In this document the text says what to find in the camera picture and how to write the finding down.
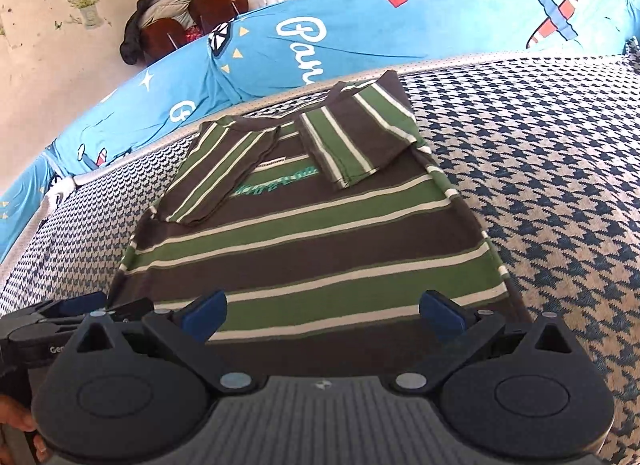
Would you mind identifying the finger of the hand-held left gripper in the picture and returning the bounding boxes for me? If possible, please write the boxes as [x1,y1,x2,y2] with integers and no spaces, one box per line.
[107,296,156,325]
[30,292,110,320]

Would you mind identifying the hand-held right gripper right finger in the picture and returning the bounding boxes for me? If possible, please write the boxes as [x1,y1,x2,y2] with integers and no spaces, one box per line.
[389,289,576,393]

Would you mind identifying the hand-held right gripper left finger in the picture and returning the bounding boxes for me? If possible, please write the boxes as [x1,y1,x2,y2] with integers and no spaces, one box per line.
[75,289,261,393]

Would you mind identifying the green brown striped t-shirt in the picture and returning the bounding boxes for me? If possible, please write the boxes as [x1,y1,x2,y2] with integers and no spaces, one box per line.
[107,70,533,378]

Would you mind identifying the pile of clothes on chair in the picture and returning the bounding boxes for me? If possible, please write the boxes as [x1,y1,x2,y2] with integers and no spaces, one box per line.
[119,0,213,65]

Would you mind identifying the person's left hand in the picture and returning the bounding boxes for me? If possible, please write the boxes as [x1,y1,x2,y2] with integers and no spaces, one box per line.
[0,392,48,463]

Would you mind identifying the houndstooth seat mat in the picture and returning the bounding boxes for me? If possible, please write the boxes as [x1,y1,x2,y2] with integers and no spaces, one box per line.
[0,38,640,465]

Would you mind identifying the blue printed sofa cover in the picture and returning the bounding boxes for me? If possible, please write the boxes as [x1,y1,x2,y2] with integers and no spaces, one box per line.
[0,0,640,266]

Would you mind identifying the lavender pot wall sticker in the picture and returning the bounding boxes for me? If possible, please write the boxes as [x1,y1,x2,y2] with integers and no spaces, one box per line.
[65,0,103,28]

